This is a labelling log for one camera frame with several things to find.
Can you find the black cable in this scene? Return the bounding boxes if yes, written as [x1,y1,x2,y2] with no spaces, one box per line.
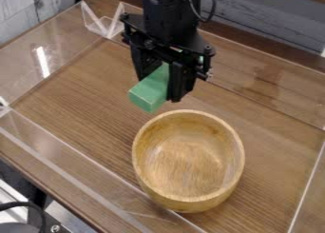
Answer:
[0,201,46,233]

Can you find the black table mount bracket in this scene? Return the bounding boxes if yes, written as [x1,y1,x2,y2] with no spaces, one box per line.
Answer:
[27,194,72,233]

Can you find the wooden brown bowl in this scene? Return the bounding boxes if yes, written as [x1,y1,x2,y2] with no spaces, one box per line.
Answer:
[133,109,245,213]

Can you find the clear acrylic corner bracket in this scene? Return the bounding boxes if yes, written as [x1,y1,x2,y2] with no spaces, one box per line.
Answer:
[81,2,126,41]

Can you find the green rectangular block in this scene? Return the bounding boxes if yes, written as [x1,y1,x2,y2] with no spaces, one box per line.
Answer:
[129,64,169,113]

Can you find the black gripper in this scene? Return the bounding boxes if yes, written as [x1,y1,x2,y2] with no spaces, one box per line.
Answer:
[119,0,216,103]

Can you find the clear acrylic enclosure walls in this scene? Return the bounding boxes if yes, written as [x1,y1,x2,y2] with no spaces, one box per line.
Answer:
[0,8,325,233]

